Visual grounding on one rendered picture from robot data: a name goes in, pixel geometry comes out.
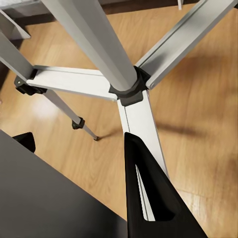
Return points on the camera tripod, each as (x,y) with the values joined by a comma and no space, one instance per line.
(36,200)

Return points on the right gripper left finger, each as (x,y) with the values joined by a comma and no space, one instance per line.
(26,140)

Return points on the nightstand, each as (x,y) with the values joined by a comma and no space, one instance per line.
(10,29)

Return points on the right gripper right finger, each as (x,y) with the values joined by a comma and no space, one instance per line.
(173,217)

